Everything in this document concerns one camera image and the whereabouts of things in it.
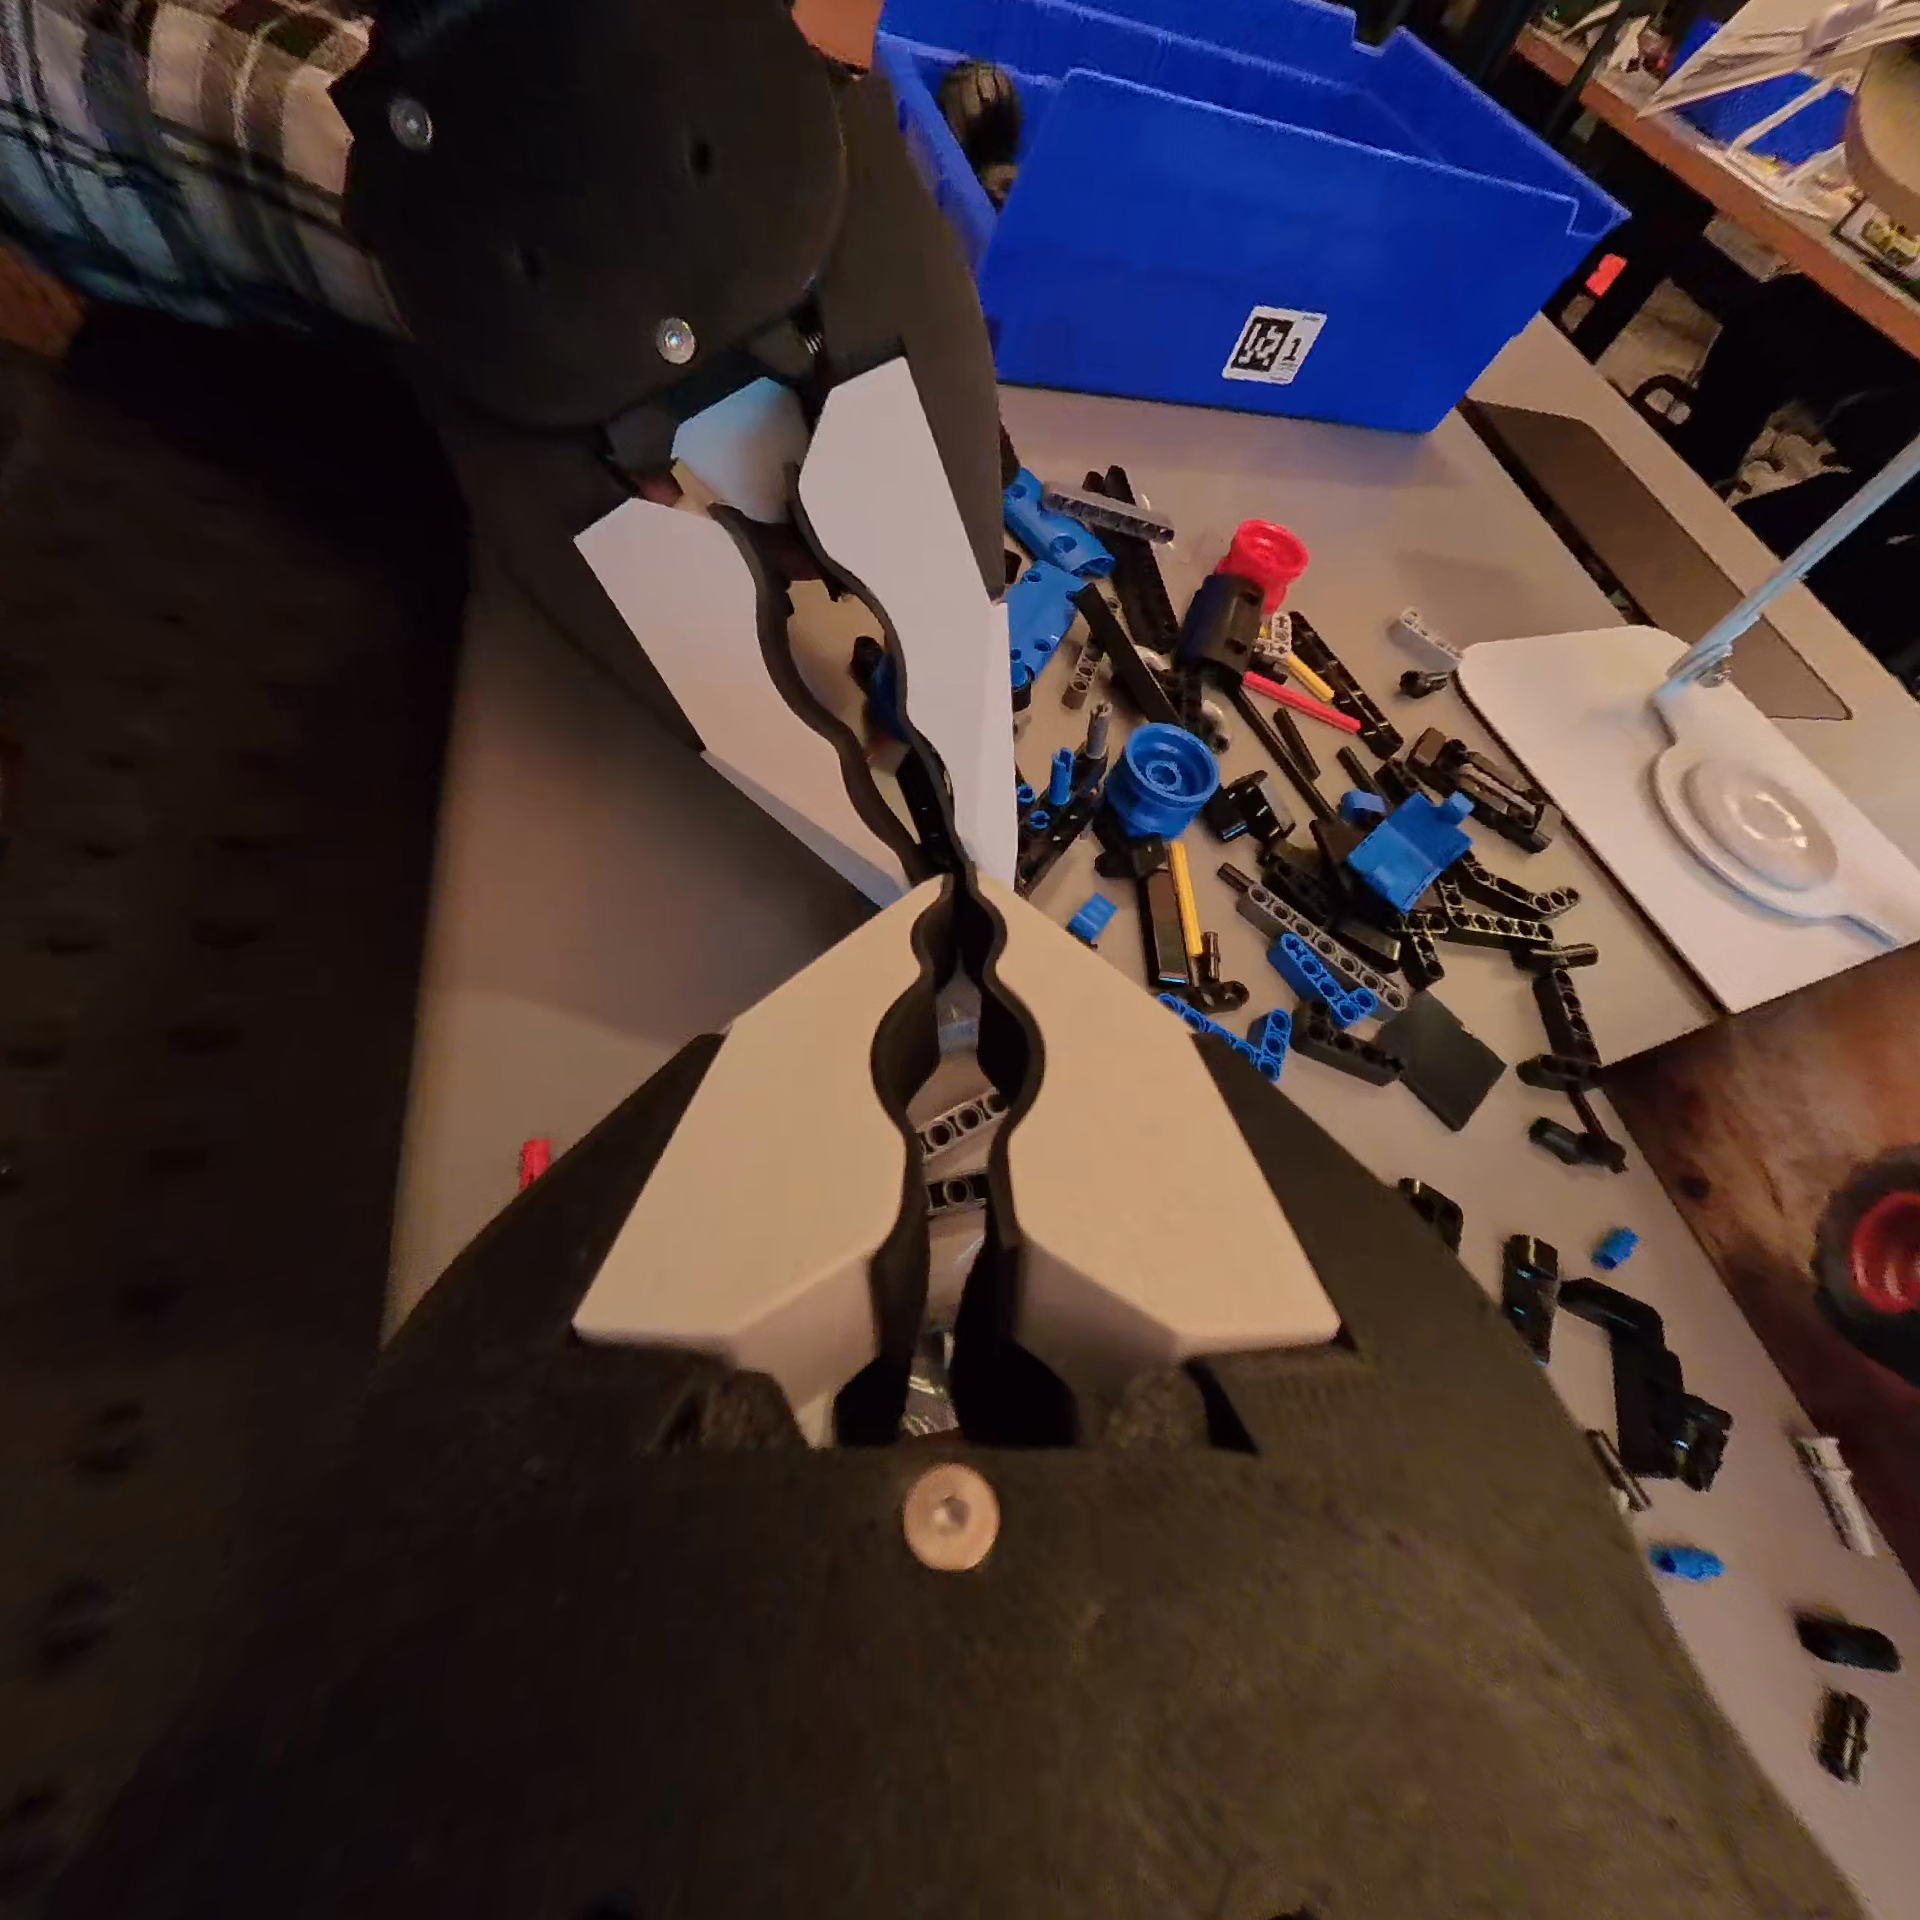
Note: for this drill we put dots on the red toy wheel rim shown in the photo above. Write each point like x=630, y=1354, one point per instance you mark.
x=1269, y=557

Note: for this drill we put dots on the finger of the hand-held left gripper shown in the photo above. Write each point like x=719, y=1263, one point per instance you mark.
x=931, y=568
x=690, y=630

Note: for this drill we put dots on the person's left forearm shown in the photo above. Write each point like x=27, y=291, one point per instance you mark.
x=164, y=152

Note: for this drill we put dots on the white book stand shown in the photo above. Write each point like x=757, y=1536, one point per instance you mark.
x=1591, y=748

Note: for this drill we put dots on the pile of toy brick pieces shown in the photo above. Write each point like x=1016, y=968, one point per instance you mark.
x=1321, y=946

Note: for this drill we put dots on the blue toy panel piece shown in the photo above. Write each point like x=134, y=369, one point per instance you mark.
x=1410, y=846

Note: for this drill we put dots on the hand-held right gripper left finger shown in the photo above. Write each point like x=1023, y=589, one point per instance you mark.
x=749, y=1201

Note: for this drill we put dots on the yellow toy axle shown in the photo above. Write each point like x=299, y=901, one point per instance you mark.
x=1187, y=900

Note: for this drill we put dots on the grey desk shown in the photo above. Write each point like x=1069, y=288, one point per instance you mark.
x=598, y=839

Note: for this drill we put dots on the blue plastic bin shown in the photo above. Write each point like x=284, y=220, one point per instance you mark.
x=1273, y=225

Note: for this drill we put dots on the instruction booklet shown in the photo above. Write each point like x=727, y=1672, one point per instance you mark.
x=1755, y=59

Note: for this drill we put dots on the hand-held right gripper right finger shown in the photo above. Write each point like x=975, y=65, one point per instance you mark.
x=1171, y=1201

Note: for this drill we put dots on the black toy set box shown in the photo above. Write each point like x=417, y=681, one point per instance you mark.
x=1771, y=1140

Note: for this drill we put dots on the small grey toy beam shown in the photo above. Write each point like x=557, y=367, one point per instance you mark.
x=1432, y=638

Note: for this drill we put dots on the red toy pin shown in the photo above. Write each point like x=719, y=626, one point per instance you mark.
x=532, y=1162

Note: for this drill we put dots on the red toy axle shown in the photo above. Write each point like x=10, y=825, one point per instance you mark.
x=1301, y=702

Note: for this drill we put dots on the dark perforated floor mat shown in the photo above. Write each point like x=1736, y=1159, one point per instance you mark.
x=192, y=1048

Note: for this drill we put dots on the blue toy wheel rim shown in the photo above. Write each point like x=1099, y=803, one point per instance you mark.
x=1162, y=773

